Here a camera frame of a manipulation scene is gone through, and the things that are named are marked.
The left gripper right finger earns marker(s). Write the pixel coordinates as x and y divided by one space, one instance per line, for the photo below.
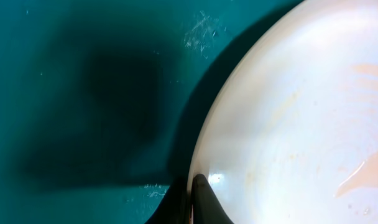
206 207

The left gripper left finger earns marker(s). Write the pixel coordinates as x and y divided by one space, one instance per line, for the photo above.
174 207

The white plate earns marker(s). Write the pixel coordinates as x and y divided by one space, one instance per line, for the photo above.
292 137

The teal plastic tray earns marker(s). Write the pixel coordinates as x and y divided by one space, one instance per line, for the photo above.
102 101

